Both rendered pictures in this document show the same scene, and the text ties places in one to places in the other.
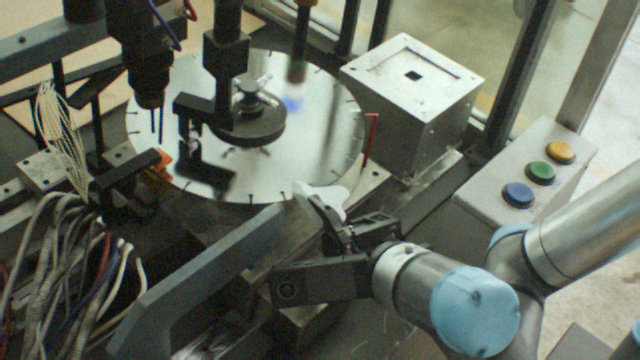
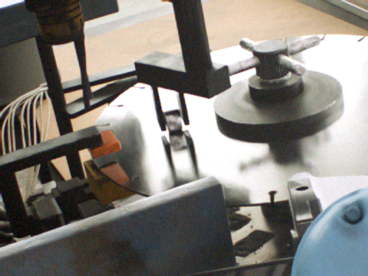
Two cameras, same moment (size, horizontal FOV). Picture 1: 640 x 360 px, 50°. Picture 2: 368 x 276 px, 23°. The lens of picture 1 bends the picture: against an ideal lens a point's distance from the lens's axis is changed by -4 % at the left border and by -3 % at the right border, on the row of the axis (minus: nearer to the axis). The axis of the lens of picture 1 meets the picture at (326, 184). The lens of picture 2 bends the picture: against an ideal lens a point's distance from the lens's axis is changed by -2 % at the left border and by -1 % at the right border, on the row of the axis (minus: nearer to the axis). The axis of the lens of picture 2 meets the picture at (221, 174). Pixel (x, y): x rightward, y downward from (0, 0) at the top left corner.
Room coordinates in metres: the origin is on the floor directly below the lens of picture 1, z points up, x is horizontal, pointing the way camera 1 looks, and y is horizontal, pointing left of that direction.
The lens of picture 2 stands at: (0.15, -0.29, 1.27)
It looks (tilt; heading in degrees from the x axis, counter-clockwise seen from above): 27 degrees down; 39
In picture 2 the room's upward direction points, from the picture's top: 11 degrees counter-clockwise
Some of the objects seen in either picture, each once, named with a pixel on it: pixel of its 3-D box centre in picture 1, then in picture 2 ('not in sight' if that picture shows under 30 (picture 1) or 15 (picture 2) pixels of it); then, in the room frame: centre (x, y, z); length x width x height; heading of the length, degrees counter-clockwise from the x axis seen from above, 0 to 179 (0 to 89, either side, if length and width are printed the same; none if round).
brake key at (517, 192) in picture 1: (518, 196); not in sight; (0.75, -0.28, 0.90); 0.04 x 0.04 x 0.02
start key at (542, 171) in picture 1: (540, 174); not in sight; (0.81, -0.32, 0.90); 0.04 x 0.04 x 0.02
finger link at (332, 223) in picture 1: (329, 225); (310, 226); (0.57, -0.01, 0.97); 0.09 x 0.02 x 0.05; 36
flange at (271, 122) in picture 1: (247, 109); (277, 90); (0.76, 0.13, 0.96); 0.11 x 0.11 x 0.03
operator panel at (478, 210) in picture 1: (516, 202); not in sight; (0.82, -0.30, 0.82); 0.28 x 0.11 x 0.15; 146
